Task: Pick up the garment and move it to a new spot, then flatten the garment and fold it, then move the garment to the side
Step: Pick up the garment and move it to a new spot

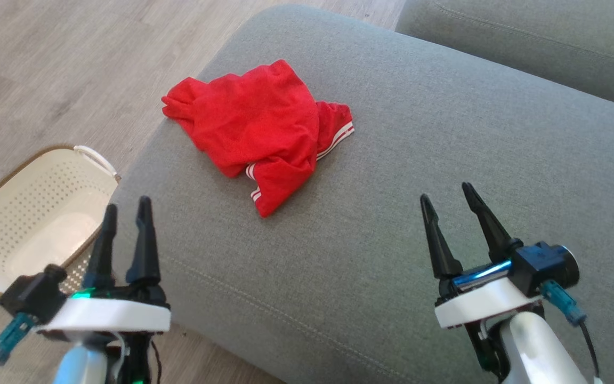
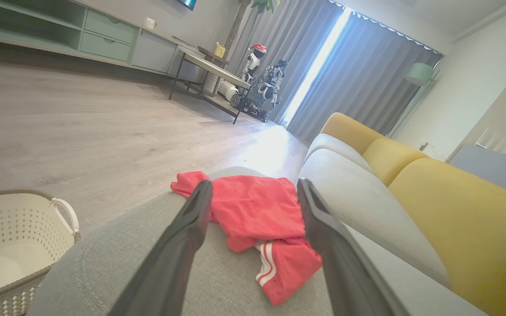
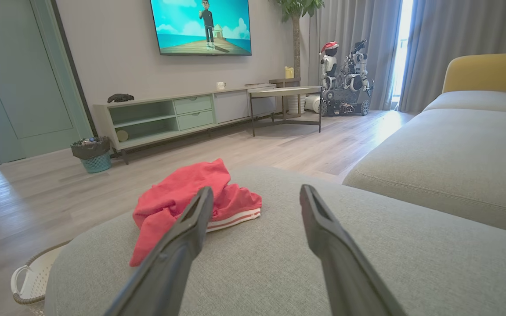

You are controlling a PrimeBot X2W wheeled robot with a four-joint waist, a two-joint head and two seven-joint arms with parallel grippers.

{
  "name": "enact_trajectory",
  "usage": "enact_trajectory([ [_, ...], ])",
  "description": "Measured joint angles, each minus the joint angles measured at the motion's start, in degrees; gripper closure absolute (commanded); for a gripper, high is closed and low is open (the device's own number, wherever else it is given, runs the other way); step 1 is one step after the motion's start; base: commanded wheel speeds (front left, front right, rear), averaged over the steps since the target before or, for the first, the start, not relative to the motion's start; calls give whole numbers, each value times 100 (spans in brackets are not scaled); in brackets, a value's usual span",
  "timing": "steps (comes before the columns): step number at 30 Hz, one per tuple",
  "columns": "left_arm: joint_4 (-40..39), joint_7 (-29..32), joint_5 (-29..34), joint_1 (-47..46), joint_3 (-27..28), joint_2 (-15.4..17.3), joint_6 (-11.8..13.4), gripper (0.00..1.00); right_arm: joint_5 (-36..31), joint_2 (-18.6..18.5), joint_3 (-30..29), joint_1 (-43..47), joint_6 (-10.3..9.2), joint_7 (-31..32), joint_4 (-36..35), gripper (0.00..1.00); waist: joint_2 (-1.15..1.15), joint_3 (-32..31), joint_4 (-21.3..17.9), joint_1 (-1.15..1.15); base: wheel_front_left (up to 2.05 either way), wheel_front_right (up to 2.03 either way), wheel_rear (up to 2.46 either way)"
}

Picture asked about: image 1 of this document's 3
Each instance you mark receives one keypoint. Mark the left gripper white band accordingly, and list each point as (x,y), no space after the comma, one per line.
(110,314)

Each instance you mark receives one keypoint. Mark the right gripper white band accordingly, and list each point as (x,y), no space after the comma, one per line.
(477,304)

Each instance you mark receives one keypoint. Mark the red Bulls 23 jersey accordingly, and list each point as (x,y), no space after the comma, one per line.
(253,117)

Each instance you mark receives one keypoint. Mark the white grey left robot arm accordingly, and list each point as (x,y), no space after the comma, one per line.
(80,368)

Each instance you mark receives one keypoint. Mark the cream perforated laundry basket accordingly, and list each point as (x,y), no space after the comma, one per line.
(35,213)

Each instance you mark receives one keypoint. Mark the large grey sofa chaise cushion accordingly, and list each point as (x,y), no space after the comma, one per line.
(371,256)

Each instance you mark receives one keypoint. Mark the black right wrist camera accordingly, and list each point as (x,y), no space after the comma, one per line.
(539,266)

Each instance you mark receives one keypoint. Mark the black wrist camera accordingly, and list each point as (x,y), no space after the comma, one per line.
(32,296)
(539,266)

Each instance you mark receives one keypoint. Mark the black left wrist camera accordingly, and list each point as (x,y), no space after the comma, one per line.
(32,296)

